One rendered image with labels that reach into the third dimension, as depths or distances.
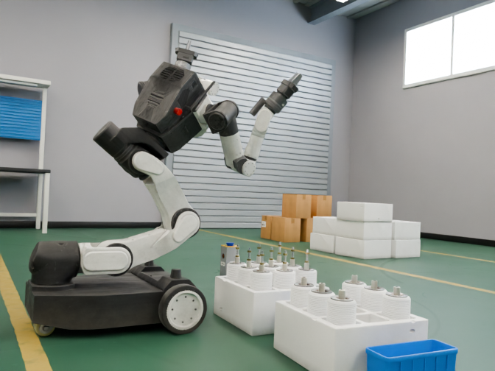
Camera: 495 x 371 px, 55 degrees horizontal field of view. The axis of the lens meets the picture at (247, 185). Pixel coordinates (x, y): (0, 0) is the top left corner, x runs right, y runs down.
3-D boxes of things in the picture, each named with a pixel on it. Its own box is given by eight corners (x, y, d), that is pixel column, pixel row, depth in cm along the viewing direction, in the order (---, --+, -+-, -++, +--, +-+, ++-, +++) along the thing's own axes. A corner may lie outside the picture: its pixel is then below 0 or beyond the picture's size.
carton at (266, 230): (278, 237, 652) (280, 215, 653) (289, 239, 631) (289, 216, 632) (260, 237, 638) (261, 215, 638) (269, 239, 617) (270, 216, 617)
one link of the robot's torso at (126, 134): (96, 138, 198) (123, 108, 204) (88, 140, 209) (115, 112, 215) (145, 182, 209) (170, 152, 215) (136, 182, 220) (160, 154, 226)
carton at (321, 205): (331, 218, 625) (332, 195, 625) (316, 218, 614) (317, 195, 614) (317, 217, 651) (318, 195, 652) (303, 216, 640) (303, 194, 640)
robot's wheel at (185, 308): (160, 337, 190) (163, 287, 190) (156, 333, 194) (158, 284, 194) (206, 332, 200) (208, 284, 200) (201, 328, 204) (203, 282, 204)
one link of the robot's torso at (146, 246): (96, 253, 195) (194, 204, 217) (85, 247, 213) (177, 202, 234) (111, 286, 199) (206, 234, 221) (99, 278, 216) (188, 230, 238)
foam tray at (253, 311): (251, 336, 196) (253, 292, 197) (213, 313, 231) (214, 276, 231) (328, 327, 215) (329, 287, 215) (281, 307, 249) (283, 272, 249)
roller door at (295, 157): (163, 228, 711) (173, 21, 716) (160, 227, 722) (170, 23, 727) (330, 228, 873) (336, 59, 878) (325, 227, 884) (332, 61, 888)
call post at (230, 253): (223, 308, 240) (226, 246, 240) (217, 305, 246) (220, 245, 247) (236, 308, 243) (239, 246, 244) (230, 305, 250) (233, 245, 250)
